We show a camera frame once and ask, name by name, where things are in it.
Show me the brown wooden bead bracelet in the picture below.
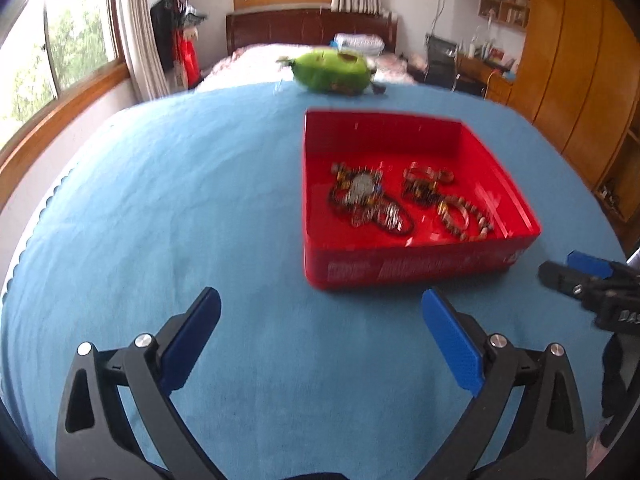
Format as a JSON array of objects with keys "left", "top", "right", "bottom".
[{"left": 437, "top": 194, "right": 497, "bottom": 242}]

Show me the black cord gold charm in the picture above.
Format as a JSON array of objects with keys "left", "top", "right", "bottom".
[{"left": 401, "top": 162, "right": 454, "bottom": 206}]

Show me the red tin box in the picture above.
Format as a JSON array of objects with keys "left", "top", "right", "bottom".
[{"left": 303, "top": 110, "right": 541, "bottom": 289}]

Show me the wooden wardrobe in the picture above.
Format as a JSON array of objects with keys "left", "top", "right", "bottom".
[{"left": 456, "top": 0, "right": 640, "bottom": 256}]

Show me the wooden desk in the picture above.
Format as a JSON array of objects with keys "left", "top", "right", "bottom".
[{"left": 457, "top": 55, "right": 513, "bottom": 105}]

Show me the silver metal wristwatch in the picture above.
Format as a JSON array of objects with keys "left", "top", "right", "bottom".
[{"left": 338, "top": 170, "right": 383, "bottom": 226}]

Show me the black office chair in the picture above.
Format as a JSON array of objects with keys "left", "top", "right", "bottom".
[{"left": 425, "top": 34, "right": 458, "bottom": 90}]

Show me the blue bed cover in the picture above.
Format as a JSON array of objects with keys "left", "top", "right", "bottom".
[{"left": 1, "top": 82, "right": 623, "bottom": 479}]

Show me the folded blanket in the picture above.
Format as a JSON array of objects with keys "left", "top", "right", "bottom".
[{"left": 333, "top": 32, "right": 385, "bottom": 58}]

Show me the green avocado plush toy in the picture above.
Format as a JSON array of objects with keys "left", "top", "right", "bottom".
[{"left": 278, "top": 49, "right": 386, "bottom": 96}]

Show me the dark wooden headboard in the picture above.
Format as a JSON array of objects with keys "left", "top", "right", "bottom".
[{"left": 226, "top": 8, "right": 398, "bottom": 55}]

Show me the beige curtain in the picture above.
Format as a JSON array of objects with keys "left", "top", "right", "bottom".
[{"left": 116, "top": 0, "right": 169, "bottom": 102}]

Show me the wooden framed window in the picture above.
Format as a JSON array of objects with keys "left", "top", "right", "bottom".
[{"left": 1, "top": 0, "right": 129, "bottom": 203}]

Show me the red hanging bag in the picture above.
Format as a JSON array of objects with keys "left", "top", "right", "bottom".
[{"left": 172, "top": 27, "right": 202, "bottom": 89}]

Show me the black bead necklace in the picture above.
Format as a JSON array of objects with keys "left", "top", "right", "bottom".
[{"left": 326, "top": 161, "right": 417, "bottom": 235}]

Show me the wall shelf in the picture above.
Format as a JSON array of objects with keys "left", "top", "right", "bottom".
[{"left": 478, "top": 0, "right": 530, "bottom": 32}]

